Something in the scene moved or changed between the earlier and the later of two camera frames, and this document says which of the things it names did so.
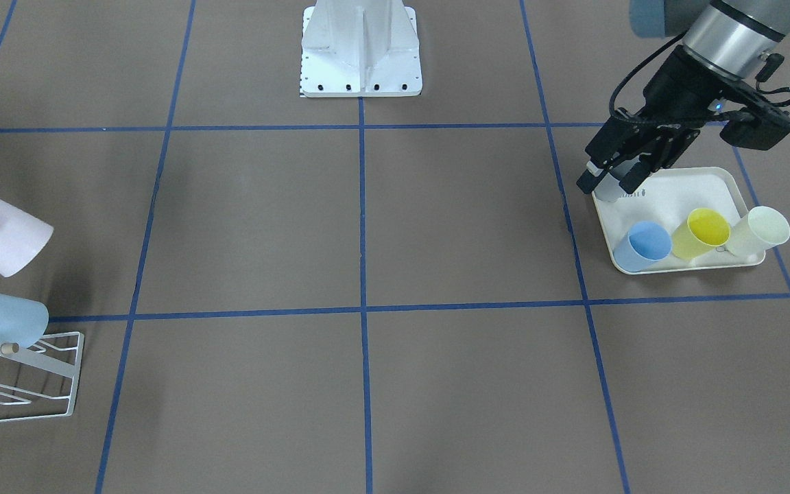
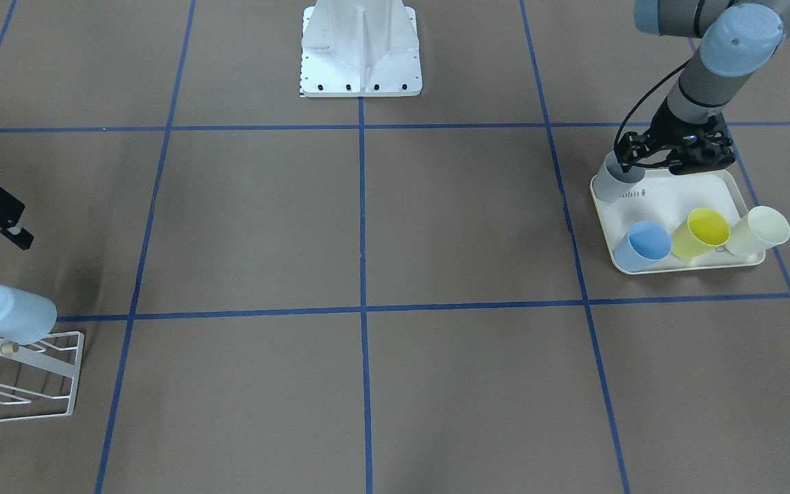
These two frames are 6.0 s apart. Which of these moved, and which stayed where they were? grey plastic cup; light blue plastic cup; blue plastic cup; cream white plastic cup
Moved: light blue plastic cup
Stayed: grey plastic cup; blue plastic cup; cream white plastic cup
